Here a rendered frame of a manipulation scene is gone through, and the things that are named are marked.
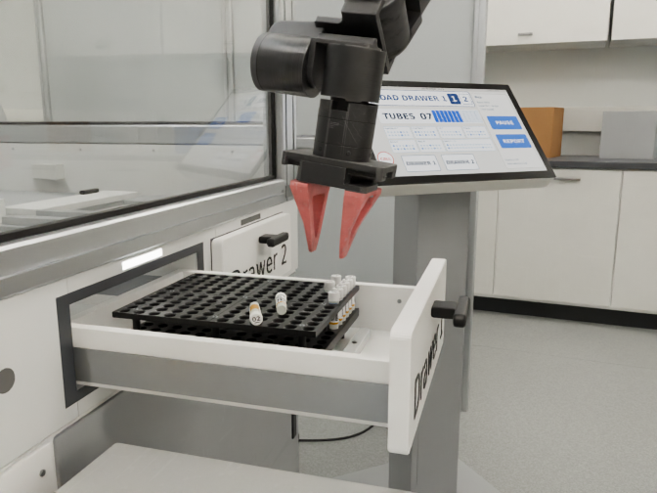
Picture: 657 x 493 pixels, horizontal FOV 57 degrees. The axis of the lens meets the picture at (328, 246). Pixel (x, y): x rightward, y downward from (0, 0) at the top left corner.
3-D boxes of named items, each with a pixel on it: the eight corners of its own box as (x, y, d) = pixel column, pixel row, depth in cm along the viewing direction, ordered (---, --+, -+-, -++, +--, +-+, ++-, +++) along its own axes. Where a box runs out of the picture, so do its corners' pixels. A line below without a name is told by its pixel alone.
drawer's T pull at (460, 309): (469, 307, 65) (470, 294, 65) (464, 330, 58) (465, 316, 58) (436, 304, 66) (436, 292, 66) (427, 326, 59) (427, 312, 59)
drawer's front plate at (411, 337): (443, 341, 78) (446, 257, 75) (408, 459, 50) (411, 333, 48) (429, 339, 78) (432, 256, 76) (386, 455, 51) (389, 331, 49)
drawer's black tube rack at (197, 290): (359, 335, 75) (359, 284, 73) (316, 395, 58) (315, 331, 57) (197, 319, 81) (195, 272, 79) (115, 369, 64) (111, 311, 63)
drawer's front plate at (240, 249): (291, 269, 116) (290, 212, 114) (224, 314, 89) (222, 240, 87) (283, 269, 117) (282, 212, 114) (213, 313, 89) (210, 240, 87)
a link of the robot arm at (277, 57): (393, -35, 56) (405, 34, 64) (284, -41, 61) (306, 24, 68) (350, 63, 52) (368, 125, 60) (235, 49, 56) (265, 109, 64)
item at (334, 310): (359, 290, 74) (359, 285, 73) (315, 337, 57) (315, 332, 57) (344, 289, 74) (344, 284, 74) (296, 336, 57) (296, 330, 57)
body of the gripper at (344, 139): (303, 165, 65) (312, 94, 63) (395, 182, 62) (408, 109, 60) (279, 169, 59) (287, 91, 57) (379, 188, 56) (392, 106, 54)
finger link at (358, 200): (309, 242, 66) (321, 156, 64) (372, 255, 64) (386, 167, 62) (284, 253, 60) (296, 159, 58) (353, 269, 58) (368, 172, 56)
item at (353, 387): (427, 333, 76) (429, 286, 75) (390, 429, 52) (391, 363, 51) (149, 306, 87) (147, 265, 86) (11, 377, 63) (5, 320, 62)
